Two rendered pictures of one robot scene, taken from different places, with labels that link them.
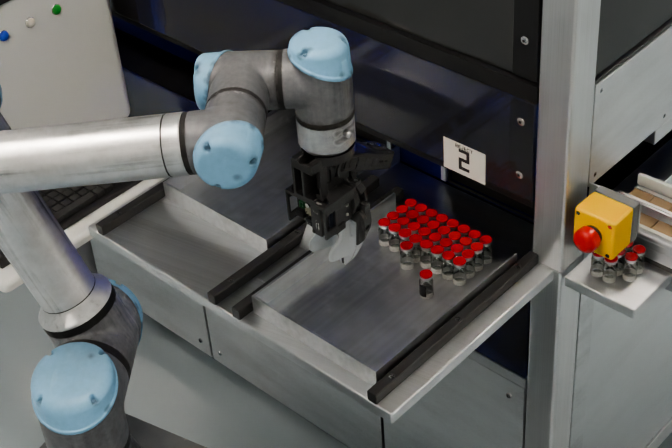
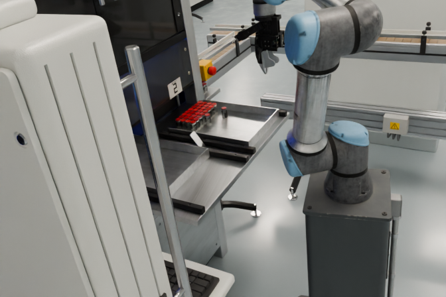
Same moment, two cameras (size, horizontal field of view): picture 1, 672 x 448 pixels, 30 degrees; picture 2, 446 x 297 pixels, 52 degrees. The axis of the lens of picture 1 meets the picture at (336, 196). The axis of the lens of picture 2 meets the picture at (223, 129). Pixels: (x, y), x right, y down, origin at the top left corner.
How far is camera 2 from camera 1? 2.41 m
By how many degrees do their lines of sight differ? 83
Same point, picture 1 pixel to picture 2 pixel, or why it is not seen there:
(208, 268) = (223, 170)
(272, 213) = (177, 163)
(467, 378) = not seen: hidden behind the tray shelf
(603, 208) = (203, 61)
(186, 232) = (196, 184)
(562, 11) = not seen: outside the picture
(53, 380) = (355, 130)
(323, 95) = not seen: outside the picture
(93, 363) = (339, 123)
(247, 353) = not seen: outside the picture
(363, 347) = (259, 122)
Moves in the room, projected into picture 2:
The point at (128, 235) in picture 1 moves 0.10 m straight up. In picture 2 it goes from (202, 202) to (198, 174)
